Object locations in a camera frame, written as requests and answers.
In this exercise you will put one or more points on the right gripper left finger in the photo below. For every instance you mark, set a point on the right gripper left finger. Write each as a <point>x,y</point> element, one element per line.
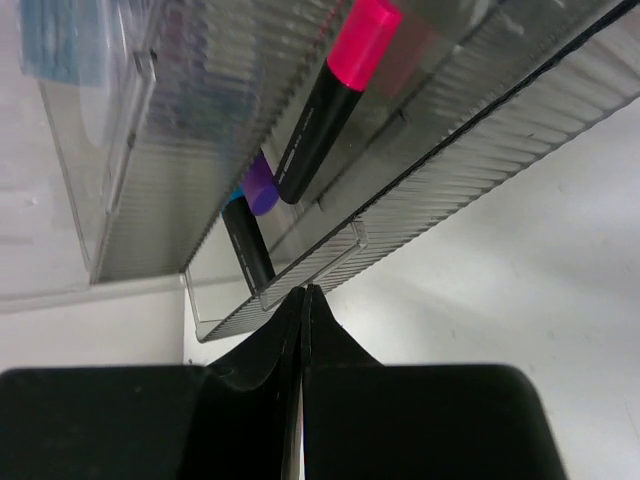
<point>252,402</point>

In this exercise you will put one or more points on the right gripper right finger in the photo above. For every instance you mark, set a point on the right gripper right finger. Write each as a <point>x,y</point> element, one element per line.
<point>362,419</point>

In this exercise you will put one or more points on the purple highlighter marker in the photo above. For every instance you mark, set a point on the purple highlighter marker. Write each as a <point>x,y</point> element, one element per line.
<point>258,186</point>

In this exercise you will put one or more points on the pink highlighter marker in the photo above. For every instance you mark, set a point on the pink highlighter marker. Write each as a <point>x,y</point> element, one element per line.
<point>344,76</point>

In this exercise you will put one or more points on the blue tape jar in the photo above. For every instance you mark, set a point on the blue tape jar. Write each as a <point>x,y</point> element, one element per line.
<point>64,41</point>

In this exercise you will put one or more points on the clear acrylic drawer organizer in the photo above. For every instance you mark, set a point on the clear acrylic drawer organizer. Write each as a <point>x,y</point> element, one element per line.
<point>124,183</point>

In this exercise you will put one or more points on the blue highlighter marker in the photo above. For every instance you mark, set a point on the blue highlighter marker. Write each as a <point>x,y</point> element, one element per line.
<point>248,243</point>

